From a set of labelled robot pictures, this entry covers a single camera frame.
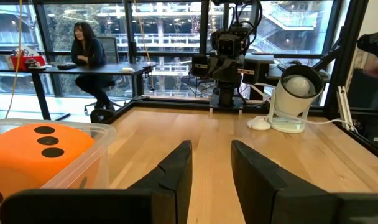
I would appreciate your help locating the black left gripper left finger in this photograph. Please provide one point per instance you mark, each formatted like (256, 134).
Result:
(114, 208)

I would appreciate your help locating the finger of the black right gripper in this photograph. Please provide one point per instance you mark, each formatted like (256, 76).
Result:
(251, 72)
(200, 65)

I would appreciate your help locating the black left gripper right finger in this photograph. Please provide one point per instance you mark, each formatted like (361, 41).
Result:
(285, 205)

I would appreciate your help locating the orange foam die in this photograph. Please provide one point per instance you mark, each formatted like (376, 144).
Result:
(27, 161)

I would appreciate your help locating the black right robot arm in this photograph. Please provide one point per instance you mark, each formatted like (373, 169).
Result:
(226, 91)

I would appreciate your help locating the black keyboard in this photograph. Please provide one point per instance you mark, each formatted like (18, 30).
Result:
(285, 66)

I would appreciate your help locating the white webcam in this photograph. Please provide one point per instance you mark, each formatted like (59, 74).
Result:
(288, 102)

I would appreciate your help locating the clear plastic bin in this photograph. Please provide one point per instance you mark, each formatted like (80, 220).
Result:
(103, 155)

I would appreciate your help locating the white flat device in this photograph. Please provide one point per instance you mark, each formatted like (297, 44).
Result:
(127, 70)

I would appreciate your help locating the black clamp knob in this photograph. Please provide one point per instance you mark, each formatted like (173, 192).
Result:
(102, 115)

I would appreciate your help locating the person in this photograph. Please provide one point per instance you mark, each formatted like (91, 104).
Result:
(89, 53)

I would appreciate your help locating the black flat device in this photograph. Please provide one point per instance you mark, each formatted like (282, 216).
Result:
(67, 66)

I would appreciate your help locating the red box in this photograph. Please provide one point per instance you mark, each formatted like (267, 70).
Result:
(21, 62)

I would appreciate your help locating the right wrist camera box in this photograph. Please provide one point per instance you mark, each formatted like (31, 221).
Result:
(227, 45)

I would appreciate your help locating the white round lamp switch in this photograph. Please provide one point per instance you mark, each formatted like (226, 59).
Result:
(259, 124)

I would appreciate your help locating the silver aluminium bracket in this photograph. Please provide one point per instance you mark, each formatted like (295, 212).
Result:
(344, 109)

